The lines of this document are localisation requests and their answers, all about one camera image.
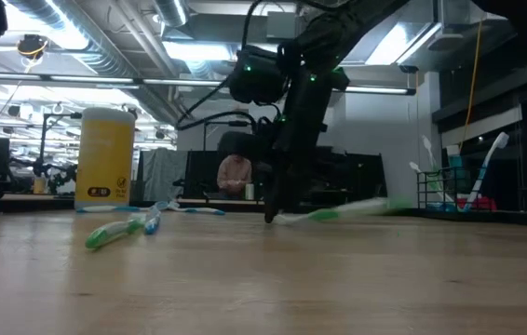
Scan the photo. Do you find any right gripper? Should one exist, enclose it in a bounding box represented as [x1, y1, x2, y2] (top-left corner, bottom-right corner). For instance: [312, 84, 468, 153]
[218, 67, 350, 224]

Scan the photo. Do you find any green and white toothbrush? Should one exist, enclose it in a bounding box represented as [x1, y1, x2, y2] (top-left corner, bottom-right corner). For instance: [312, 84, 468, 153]
[273, 196, 412, 226]
[84, 215, 147, 250]
[420, 134, 455, 206]

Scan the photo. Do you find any blue and white toothbrush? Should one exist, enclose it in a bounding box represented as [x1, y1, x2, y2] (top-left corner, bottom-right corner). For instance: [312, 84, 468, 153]
[164, 200, 227, 217]
[462, 131, 510, 213]
[408, 160, 432, 187]
[143, 206, 163, 236]
[75, 205, 153, 215]

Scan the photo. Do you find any person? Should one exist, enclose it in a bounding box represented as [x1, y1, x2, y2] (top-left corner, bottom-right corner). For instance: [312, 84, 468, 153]
[215, 152, 254, 200]

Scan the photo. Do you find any grey curtain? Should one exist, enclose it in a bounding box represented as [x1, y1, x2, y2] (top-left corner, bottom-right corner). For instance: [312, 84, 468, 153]
[138, 147, 189, 204]

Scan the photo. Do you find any long ceiling light bar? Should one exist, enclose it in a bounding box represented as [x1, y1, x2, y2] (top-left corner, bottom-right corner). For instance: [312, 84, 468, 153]
[0, 71, 417, 97]

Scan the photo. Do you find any yellow canister with white lid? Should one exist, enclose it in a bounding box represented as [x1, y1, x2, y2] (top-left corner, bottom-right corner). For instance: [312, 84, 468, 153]
[74, 106, 137, 210]

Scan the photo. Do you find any red box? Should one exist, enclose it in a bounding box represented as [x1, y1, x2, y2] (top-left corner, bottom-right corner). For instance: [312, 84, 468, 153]
[458, 196, 498, 212]

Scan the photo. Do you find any black partition wall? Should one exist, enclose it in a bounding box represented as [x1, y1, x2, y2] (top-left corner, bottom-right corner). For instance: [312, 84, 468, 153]
[183, 149, 388, 206]

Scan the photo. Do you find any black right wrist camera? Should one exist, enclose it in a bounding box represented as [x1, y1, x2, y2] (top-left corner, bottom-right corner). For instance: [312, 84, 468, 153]
[228, 44, 291, 106]

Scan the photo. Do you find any black wire basket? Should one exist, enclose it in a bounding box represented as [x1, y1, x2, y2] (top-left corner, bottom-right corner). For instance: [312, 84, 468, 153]
[415, 166, 475, 214]

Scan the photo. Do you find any yellow hanging cable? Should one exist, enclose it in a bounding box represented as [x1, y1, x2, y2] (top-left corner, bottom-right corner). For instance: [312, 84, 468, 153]
[456, 18, 483, 154]

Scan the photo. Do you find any silver ceiling duct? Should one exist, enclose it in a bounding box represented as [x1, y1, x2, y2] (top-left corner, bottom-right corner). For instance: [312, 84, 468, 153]
[5, 0, 195, 123]

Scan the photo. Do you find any ceiling cable reel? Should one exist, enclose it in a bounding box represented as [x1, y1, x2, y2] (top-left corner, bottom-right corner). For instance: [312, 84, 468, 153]
[15, 33, 50, 61]

